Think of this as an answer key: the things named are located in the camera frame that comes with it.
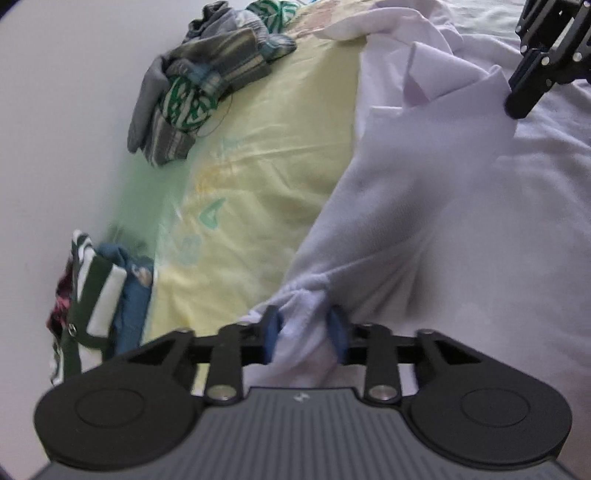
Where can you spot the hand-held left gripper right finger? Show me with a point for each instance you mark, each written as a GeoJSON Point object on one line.
{"type": "Point", "coordinates": [339, 337]}

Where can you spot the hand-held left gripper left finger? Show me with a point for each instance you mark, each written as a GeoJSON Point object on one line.
{"type": "Point", "coordinates": [272, 332]}

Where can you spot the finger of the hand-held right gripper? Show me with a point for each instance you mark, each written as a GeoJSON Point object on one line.
{"type": "Point", "coordinates": [538, 23]}
{"type": "Point", "coordinates": [521, 99]}

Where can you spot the white coat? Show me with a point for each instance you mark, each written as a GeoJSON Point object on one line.
{"type": "Point", "coordinates": [438, 207]}

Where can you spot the stack of folded clothes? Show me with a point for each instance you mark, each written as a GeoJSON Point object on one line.
{"type": "Point", "coordinates": [99, 295]}

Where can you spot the pile of unfolded clothes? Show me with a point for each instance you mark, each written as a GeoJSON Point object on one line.
{"type": "Point", "coordinates": [184, 104]}
{"type": "Point", "coordinates": [231, 55]}

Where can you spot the blue folded garment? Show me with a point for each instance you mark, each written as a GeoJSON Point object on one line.
{"type": "Point", "coordinates": [134, 314]}

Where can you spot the yellow green printed bed sheet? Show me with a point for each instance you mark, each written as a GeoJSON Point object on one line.
{"type": "Point", "coordinates": [277, 138]}

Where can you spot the dark red patterned garment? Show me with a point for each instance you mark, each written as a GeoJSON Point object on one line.
{"type": "Point", "coordinates": [62, 304]}

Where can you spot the plain grey garment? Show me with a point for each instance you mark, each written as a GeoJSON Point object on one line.
{"type": "Point", "coordinates": [145, 106]}

